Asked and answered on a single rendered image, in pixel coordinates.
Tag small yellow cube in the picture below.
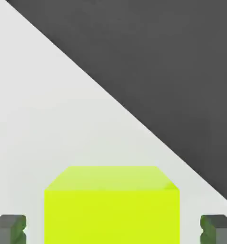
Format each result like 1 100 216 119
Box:
44 165 180 244

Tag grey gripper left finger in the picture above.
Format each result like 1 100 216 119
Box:
0 214 27 244

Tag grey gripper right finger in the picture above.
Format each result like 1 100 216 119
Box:
200 214 227 244

